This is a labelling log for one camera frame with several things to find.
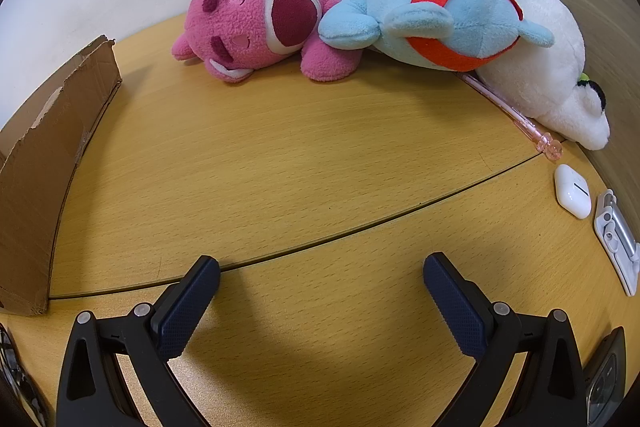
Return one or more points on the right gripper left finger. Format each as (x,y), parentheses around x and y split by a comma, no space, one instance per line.
(92,389)

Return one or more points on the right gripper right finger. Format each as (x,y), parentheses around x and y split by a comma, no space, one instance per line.
(550,390)

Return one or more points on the dark object at left edge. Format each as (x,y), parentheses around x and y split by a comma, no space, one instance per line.
(23,398)

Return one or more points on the black phone on table edge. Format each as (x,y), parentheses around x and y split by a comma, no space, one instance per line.
(605,378)

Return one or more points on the white metal clip stand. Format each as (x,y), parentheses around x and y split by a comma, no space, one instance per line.
(617,240)

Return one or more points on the white earbuds case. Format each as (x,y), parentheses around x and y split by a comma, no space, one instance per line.
(572,191)

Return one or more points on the brown cardboard box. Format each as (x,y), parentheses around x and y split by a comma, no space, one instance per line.
(41,146)

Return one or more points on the pink transparent pen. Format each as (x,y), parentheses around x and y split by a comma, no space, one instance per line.
(543,140)

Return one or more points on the white panda plush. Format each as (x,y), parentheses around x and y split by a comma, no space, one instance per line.
(550,84)

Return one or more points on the blue plush with red collar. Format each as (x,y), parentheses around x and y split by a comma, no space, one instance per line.
(455,35)

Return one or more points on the pink bear plush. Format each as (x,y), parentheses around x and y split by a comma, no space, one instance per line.
(233,38)

